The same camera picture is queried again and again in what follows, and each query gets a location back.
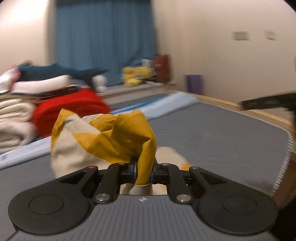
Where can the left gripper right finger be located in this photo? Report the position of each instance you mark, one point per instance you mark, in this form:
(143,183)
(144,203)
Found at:
(166,173)

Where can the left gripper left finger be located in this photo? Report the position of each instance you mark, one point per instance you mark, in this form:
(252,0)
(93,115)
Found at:
(121,172)

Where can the beige and mustard jacket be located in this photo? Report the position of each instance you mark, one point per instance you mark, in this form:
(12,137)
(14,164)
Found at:
(105,139)

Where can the grey quilted mattress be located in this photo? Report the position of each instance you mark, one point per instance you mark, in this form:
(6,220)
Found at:
(157,218)

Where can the light blue folded sheet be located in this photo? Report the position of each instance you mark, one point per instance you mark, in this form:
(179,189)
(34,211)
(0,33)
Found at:
(151,110)

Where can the red knitted blanket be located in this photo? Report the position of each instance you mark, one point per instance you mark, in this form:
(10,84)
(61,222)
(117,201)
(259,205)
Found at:
(84,102)

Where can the yellow plush toy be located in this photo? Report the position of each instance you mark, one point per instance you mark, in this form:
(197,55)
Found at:
(134,76)

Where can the cream folded blanket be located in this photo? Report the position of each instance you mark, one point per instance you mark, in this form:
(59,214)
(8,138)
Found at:
(17,129)

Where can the blue shark plush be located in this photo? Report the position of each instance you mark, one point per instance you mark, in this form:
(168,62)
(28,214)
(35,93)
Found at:
(36,73)

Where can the blue curtain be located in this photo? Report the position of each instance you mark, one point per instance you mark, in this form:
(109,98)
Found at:
(109,35)

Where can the wall socket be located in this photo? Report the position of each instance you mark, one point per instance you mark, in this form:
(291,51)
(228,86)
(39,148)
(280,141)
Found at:
(241,36)

